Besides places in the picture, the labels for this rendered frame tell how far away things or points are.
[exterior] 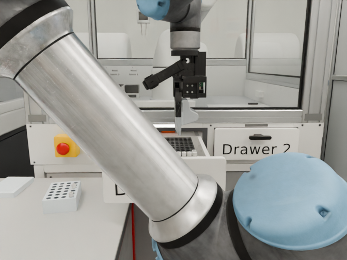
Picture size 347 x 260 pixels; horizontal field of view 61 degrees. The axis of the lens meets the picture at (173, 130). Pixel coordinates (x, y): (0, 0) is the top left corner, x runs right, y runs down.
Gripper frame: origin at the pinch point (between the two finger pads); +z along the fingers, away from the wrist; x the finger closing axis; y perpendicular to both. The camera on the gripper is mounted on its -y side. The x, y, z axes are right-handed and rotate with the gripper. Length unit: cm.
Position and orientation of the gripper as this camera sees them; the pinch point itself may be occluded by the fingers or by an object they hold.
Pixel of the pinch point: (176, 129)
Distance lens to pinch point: 78.0
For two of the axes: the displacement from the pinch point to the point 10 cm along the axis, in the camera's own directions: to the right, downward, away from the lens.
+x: -0.2, -2.2, 9.8
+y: 10.0, -0.1, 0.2
